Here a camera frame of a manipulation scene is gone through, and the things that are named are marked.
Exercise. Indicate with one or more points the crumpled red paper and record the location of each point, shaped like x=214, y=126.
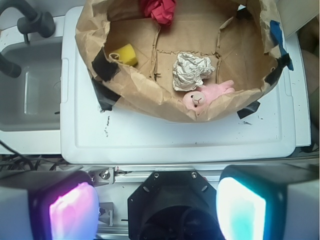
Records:
x=161, y=11

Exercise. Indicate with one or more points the dark grey toy faucet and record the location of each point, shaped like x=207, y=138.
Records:
x=33, y=21

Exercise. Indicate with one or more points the grey toy sink basin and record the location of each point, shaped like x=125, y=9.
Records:
x=31, y=102

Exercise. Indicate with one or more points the brown paper-lined cardboard box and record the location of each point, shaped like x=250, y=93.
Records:
x=234, y=34

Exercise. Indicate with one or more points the crumpled white paper ball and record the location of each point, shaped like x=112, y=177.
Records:
x=189, y=71

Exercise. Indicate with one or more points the white plastic tray lid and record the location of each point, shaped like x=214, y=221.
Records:
x=90, y=135

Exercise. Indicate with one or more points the yellow sponge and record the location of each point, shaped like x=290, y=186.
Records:
x=125, y=54

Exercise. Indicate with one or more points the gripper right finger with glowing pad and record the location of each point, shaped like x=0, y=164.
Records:
x=269, y=202

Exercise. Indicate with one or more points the pink plush bunny toy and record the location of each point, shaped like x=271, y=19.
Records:
x=197, y=100

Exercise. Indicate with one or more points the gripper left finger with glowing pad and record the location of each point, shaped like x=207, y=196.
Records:
x=48, y=205

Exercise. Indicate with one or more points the black octagonal mount plate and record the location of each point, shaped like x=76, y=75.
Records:
x=173, y=205

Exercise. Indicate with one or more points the blue tape strip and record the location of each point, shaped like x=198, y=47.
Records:
x=277, y=38

